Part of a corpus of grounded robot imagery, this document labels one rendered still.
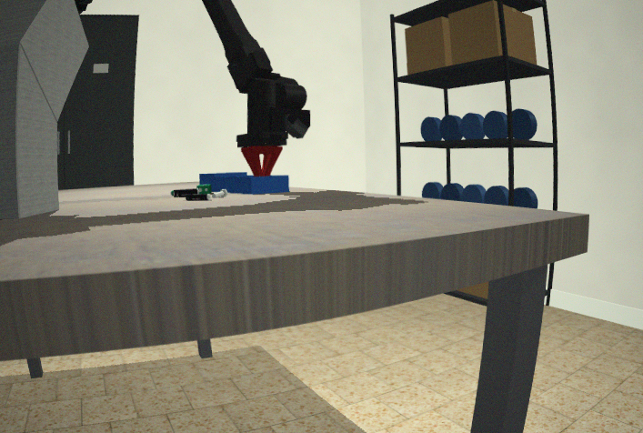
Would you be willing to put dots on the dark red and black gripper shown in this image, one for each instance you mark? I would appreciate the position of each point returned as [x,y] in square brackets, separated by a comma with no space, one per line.
[258,120]

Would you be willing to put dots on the blue three-compartment bin rack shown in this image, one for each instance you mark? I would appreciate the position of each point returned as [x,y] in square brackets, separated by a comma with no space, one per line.
[241,183]

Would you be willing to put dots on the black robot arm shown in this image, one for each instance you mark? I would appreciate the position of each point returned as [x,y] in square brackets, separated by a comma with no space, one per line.
[255,65]

